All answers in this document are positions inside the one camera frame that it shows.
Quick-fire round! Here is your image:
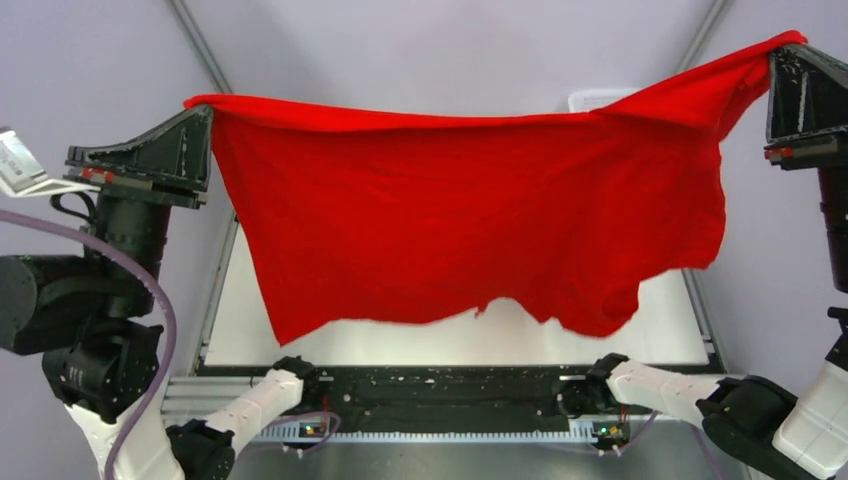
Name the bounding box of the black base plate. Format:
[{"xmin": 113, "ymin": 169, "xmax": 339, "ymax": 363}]
[{"xmin": 198, "ymin": 362, "xmax": 654, "ymax": 437}]

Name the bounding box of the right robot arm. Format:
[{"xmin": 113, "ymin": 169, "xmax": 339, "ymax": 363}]
[{"xmin": 582, "ymin": 45, "xmax": 847, "ymax": 479}]

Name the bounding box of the red t shirt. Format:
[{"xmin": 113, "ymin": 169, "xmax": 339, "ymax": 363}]
[{"xmin": 184, "ymin": 30, "xmax": 806, "ymax": 344}]

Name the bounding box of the white cable duct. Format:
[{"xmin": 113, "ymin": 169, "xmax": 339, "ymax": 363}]
[{"xmin": 253, "ymin": 420, "xmax": 598, "ymax": 445}]

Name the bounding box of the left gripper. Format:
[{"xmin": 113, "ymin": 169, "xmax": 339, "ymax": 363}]
[{"xmin": 72, "ymin": 97, "xmax": 220, "ymax": 312}]

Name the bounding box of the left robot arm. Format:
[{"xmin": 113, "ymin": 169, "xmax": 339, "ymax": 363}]
[{"xmin": 1, "ymin": 105, "xmax": 321, "ymax": 479}]

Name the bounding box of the white plastic basket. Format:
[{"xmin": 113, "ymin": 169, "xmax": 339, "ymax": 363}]
[{"xmin": 567, "ymin": 88, "xmax": 637, "ymax": 113}]

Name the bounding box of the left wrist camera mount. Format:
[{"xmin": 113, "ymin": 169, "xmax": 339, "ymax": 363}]
[{"xmin": 1, "ymin": 126, "xmax": 100, "ymax": 198}]

